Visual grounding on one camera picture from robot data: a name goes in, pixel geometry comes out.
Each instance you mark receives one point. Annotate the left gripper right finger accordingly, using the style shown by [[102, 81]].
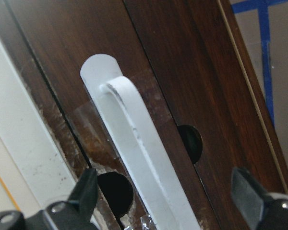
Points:
[[249, 196]]

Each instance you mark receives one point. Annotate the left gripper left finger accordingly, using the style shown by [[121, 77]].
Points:
[[85, 194]]

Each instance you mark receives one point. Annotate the white drawer handle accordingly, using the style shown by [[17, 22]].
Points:
[[138, 143]]

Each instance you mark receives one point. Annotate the dark wooden drawer cabinet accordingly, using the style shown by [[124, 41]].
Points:
[[188, 62]]

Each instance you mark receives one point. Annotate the cream plastic storage box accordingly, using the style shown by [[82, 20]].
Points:
[[33, 173]]

